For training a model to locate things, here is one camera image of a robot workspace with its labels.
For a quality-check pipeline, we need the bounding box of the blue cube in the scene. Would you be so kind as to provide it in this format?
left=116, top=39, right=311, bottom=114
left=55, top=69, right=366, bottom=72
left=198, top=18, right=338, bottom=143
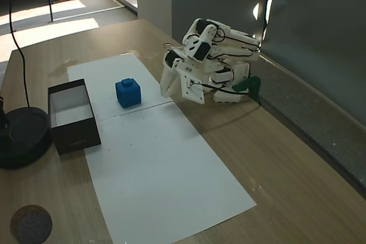
left=115, top=77, right=143, bottom=109

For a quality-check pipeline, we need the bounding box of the brown cardboard box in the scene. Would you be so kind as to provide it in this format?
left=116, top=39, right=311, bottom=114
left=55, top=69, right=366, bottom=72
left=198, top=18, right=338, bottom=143
left=47, top=78, right=102, bottom=156

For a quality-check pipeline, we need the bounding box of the small white paper sheet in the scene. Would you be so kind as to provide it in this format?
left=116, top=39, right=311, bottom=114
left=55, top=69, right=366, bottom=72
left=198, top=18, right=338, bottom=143
left=67, top=53, right=174, bottom=121

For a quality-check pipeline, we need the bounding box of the green table clamp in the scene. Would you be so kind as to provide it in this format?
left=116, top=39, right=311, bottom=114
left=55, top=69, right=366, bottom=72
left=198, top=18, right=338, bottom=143
left=232, top=75, right=262, bottom=102

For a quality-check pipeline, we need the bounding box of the large white paper sheet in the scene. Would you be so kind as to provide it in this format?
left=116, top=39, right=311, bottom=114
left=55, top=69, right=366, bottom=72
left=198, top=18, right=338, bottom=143
left=84, top=103, right=258, bottom=244

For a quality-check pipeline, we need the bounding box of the grey partition panel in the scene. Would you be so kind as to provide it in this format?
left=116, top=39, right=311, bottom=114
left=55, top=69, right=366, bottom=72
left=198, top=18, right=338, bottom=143
left=258, top=0, right=366, bottom=199

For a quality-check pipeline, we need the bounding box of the black round stand base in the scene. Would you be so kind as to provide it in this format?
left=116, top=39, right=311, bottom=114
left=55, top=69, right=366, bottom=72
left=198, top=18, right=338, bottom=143
left=0, top=95, right=53, bottom=170

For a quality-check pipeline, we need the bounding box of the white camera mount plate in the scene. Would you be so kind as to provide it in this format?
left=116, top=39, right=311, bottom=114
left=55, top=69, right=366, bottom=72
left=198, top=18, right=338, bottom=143
left=178, top=66, right=206, bottom=105

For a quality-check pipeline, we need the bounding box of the thin black camera cable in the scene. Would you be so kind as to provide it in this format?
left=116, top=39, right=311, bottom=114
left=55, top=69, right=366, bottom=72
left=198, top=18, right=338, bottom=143
left=190, top=82, right=250, bottom=95

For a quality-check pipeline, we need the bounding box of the thick black cable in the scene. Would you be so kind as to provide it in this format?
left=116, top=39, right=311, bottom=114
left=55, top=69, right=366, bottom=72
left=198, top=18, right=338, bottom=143
left=7, top=0, right=33, bottom=110

